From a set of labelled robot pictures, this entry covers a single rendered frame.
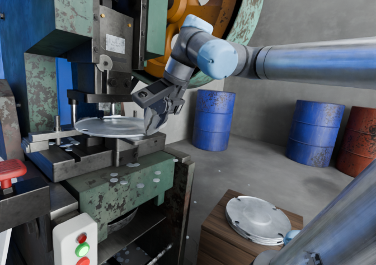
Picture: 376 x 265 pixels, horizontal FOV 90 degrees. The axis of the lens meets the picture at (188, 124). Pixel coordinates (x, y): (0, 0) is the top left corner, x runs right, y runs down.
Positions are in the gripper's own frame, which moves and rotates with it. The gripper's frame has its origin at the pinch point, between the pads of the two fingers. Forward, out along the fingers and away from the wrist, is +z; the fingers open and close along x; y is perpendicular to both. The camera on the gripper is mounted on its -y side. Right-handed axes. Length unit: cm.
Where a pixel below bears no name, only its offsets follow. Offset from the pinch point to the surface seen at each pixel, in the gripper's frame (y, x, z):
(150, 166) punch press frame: 6.2, -3.4, 15.3
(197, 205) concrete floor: 79, -15, 81
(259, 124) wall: 332, 17, 62
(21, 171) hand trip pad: -30.5, 0.5, 4.5
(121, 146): -2.3, 5.9, 10.4
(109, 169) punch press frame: -5.9, 3.3, 18.0
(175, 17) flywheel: 36, 40, -33
